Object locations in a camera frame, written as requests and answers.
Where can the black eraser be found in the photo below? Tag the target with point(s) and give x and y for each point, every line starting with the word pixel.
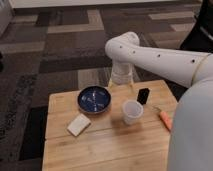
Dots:
pixel 143 96

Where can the white ceramic cup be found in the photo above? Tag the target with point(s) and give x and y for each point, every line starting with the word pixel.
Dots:
pixel 132 111

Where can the black chair in background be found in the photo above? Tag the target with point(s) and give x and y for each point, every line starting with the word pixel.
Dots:
pixel 200 38

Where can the dark blue bowl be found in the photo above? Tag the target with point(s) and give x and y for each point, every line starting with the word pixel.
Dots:
pixel 94 100

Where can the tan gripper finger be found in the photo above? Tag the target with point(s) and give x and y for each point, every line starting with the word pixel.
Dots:
pixel 131 85
pixel 110 84

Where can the white sponge block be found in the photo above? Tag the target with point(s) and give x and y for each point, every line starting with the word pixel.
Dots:
pixel 78 124

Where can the orange carrot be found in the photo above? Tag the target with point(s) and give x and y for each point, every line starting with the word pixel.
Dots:
pixel 164 118

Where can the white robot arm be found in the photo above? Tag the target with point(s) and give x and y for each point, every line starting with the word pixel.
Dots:
pixel 191 138

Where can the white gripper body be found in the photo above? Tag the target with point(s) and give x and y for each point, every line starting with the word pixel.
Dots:
pixel 121 73

